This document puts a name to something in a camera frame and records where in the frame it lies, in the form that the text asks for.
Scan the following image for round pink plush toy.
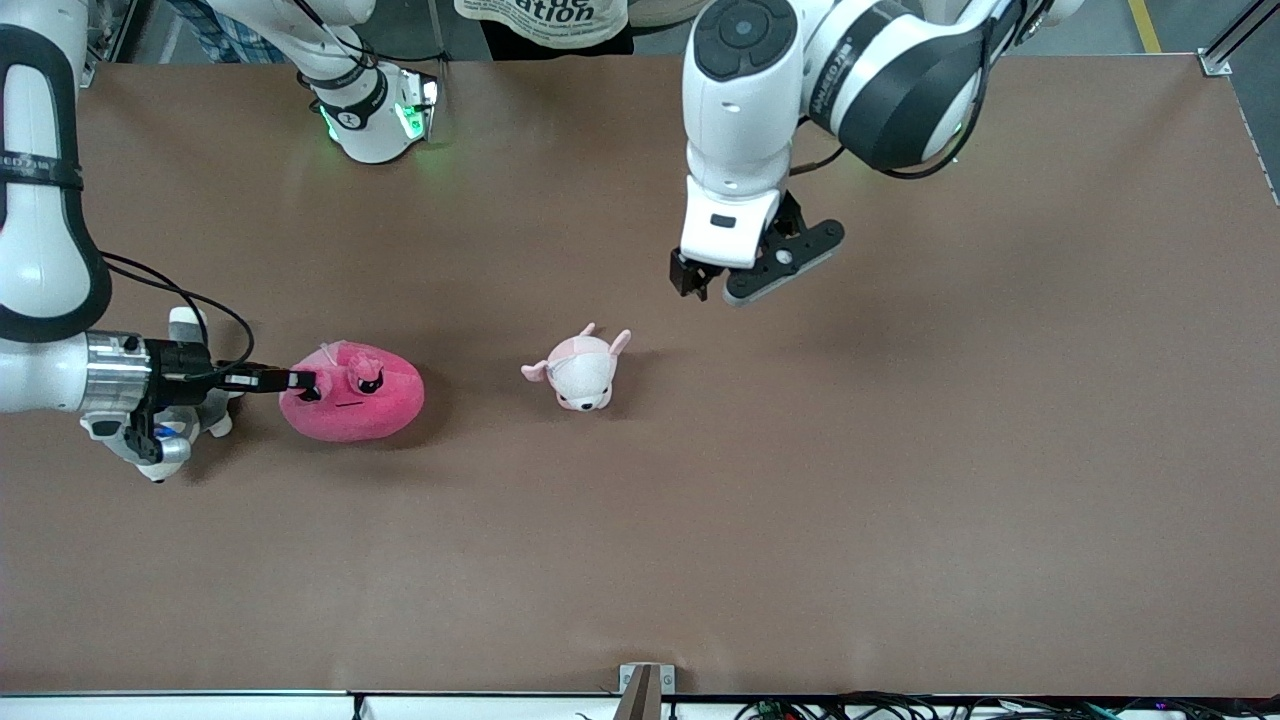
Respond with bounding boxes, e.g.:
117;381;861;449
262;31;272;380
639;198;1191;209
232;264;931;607
278;340;426;444

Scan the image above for grey white husky plush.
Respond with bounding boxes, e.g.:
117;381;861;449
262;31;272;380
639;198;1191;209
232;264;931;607
85;306;249;485

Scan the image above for pale pink white plush dog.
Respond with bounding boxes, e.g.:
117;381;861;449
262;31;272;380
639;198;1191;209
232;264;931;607
520;322;633;413

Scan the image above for person in plaid shirt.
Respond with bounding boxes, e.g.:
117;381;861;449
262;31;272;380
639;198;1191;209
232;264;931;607
165;0;301;67

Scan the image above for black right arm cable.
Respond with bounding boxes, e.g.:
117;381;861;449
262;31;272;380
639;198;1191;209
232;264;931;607
98;251;257;387

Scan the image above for white table edge rail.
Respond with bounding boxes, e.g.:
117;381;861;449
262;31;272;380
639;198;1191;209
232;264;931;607
0;689;621;720

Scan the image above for aluminium profile frame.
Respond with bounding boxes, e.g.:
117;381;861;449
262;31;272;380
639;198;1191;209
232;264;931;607
78;0;151;89
1198;0;1280;78

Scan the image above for metal table edge bracket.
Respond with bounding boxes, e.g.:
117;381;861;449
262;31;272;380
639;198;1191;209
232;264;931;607
618;662;676;720

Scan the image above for tangled cable bundle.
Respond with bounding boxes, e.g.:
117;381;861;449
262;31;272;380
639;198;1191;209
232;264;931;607
733;690;1280;720

